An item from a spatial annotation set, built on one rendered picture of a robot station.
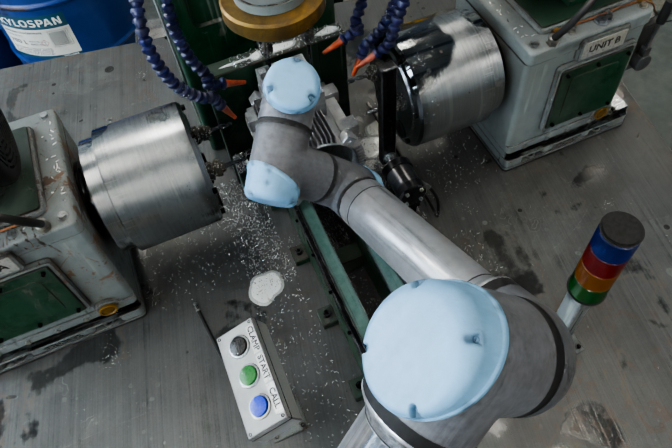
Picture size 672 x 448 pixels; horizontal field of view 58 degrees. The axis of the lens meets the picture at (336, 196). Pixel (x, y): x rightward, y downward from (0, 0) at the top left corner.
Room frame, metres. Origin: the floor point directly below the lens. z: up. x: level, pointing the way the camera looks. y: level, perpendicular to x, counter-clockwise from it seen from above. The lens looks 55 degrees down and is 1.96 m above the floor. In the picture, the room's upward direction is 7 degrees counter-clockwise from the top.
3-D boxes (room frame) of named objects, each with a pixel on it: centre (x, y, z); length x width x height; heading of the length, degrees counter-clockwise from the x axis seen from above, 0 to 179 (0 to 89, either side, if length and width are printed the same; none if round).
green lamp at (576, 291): (0.41, -0.39, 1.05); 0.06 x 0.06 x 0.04
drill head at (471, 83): (0.94, -0.26, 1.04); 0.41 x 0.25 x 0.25; 107
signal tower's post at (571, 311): (0.41, -0.39, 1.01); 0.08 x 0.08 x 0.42; 17
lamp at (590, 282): (0.41, -0.39, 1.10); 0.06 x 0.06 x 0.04
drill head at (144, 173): (0.73, 0.39, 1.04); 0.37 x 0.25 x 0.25; 107
